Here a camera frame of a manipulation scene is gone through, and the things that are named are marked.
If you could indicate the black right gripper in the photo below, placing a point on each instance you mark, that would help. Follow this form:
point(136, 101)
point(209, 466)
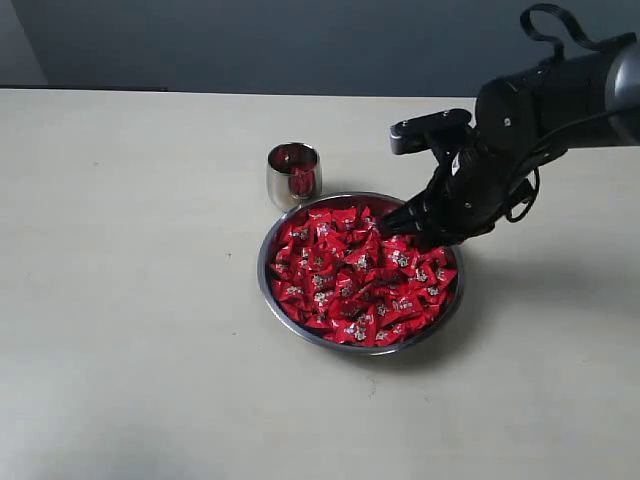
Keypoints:
point(461, 202)

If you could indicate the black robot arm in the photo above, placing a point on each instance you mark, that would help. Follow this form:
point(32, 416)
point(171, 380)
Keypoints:
point(538, 115)

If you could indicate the pile of red wrapped candies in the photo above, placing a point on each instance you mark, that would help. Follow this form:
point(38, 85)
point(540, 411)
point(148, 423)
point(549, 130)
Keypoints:
point(360, 285)

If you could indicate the round stainless steel bowl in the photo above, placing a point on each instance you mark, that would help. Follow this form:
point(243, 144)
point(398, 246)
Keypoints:
point(450, 310)

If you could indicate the stainless steel cup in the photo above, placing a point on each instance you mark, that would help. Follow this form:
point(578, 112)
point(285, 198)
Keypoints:
point(288, 191)

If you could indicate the red candies inside cup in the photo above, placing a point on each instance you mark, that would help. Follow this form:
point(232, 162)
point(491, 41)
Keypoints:
point(290, 157)

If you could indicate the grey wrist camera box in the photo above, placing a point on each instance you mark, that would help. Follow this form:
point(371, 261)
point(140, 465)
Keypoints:
point(441, 132)

